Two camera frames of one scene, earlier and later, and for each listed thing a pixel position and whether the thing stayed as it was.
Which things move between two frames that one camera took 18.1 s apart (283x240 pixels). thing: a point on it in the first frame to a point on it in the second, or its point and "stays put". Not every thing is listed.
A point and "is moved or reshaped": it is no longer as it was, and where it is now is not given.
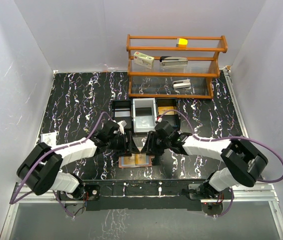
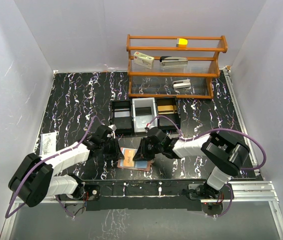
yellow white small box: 182,43 stays put
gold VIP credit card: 140,159 is moved or reshaped
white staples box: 144,60 stays put
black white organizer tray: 140,114 stays put
